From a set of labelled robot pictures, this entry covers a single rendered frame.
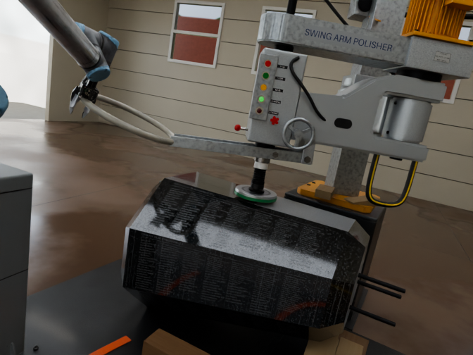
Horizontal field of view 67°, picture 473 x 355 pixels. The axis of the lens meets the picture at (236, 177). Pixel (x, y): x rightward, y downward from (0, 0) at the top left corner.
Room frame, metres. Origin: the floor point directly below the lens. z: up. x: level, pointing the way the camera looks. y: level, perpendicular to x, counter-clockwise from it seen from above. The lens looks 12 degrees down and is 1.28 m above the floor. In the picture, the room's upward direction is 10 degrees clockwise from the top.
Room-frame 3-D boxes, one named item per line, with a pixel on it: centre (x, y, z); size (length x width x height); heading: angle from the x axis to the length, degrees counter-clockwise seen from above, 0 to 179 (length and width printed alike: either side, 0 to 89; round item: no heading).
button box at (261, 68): (1.64, -0.05, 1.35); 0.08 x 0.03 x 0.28; 93
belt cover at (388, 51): (1.78, -0.46, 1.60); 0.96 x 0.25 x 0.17; 93
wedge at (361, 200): (2.22, -0.81, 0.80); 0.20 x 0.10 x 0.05; 109
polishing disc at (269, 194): (1.76, -0.11, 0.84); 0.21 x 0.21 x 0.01
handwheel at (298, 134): (1.65, -0.24, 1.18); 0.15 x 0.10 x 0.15; 93
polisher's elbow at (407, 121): (1.80, -0.77, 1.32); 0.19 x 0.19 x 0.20
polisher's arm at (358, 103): (1.77, -0.50, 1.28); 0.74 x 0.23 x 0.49; 93
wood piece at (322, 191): (2.24, -0.58, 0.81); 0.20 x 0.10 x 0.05; 161
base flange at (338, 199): (2.45, -0.73, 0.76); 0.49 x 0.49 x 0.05; 63
